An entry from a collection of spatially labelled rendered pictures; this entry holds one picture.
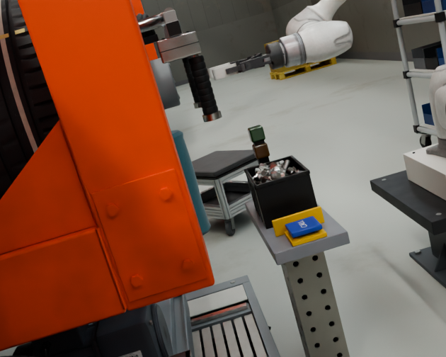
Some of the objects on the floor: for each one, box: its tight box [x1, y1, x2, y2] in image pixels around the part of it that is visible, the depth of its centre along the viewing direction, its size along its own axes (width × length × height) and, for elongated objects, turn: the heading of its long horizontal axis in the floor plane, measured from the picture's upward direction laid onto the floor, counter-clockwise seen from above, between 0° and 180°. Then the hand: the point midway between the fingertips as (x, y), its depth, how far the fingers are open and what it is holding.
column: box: [281, 251, 350, 357], centre depth 143 cm, size 10×10×42 cm
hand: (214, 73), depth 157 cm, fingers open, 13 cm apart
